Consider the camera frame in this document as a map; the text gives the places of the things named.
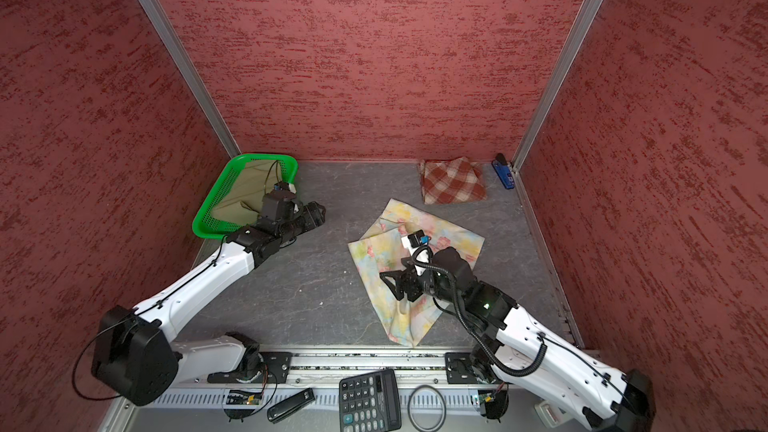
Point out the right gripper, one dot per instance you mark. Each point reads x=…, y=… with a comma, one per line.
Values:
x=410, y=277

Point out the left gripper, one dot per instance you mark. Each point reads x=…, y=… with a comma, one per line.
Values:
x=313, y=218

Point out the floral pastel skirt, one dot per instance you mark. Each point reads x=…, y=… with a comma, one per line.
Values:
x=380, y=250

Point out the green plastic basket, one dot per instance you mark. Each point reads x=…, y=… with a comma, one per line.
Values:
x=204, y=225

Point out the red plaid skirt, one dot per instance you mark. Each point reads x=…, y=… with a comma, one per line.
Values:
x=450, y=182

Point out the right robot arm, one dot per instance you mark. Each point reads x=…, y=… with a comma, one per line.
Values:
x=512, y=347

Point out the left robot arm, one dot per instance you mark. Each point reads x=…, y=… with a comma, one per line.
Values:
x=136, y=352

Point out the olive green skirt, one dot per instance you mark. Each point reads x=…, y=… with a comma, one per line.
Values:
x=242, y=205

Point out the black calculator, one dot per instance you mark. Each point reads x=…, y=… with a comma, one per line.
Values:
x=370, y=402

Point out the blue clamp tool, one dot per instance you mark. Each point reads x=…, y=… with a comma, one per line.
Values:
x=503, y=171

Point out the black remote stick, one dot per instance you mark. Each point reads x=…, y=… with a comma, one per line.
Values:
x=284, y=409

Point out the left circuit board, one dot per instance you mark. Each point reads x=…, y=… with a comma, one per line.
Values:
x=240, y=404

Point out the grey white box device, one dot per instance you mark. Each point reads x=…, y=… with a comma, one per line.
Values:
x=550, y=415

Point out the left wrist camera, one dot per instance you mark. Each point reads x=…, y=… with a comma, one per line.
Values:
x=277, y=201

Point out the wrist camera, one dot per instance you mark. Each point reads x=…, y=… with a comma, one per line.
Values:
x=414, y=241
x=277, y=201

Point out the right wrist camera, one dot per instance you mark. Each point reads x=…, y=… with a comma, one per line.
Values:
x=414, y=241

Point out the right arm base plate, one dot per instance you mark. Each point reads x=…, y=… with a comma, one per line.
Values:
x=468, y=368

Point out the aluminium front rail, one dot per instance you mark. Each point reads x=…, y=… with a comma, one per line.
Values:
x=324, y=367

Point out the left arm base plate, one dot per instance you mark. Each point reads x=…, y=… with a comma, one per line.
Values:
x=269, y=367

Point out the left aluminium corner post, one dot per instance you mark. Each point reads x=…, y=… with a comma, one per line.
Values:
x=161, y=23

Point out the aluminium corner post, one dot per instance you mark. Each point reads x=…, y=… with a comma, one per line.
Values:
x=571, y=47
x=161, y=23

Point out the right aluminium corner post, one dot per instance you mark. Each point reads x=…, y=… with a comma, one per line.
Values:
x=571, y=47

